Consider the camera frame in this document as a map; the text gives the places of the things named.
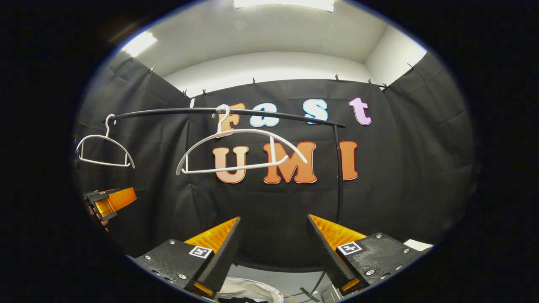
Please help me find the white laundry hamper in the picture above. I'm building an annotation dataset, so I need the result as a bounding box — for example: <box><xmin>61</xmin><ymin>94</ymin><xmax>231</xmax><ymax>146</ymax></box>
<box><xmin>217</xmin><ymin>277</ymin><xmax>287</xmax><ymax>303</ymax></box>

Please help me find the black backdrop cloth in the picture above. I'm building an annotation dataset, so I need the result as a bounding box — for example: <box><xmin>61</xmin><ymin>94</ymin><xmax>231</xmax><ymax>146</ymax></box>
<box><xmin>74</xmin><ymin>50</ymin><xmax>476</xmax><ymax>272</ymax></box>

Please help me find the empty white clothes hanger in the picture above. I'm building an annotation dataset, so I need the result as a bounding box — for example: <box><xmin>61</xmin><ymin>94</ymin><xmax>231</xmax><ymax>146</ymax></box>
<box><xmin>75</xmin><ymin>114</ymin><xmax>136</xmax><ymax>170</ymax></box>

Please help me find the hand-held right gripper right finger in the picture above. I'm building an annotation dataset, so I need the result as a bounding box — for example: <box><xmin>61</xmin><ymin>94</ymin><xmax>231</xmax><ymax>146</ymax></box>
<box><xmin>306</xmin><ymin>214</ymin><xmax>432</xmax><ymax>295</ymax></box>

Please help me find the black clothes rack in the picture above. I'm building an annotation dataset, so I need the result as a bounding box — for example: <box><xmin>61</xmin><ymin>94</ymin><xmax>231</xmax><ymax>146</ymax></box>
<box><xmin>102</xmin><ymin>107</ymin><xmax>347</xmax><ymax>301</ymax></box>

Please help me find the large ceiling light panel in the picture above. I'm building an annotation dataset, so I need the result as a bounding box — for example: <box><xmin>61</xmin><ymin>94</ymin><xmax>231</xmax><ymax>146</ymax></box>
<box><xmin>234</xmin><ymin>0</ymin><xmax>335</xmax><ymax>12</ymax></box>

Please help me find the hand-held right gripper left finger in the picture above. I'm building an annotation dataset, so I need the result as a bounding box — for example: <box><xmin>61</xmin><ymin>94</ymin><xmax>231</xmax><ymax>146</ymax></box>
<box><xmin>133</xmin><ymin>216</ymin><xmax>242</xmax><ymax>300</ymax></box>

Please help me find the small ceiling light panel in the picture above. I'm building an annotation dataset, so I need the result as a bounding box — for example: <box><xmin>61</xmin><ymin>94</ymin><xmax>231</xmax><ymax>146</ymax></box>
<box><xmin>122</xmin><ymin>32</ymin><xmax>157</xmax><ymax>58</ymax></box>

